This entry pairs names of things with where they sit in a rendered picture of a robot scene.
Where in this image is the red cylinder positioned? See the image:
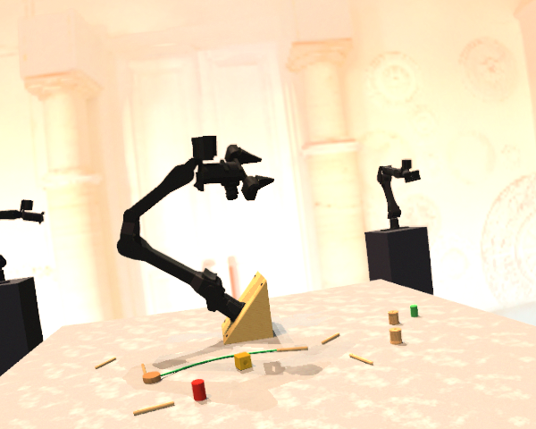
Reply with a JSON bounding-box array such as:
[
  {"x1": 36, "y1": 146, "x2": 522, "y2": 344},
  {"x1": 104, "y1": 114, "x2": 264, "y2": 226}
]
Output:
[{"x1": 191, "y1": 379, "x2": 206, "y2": 401}]

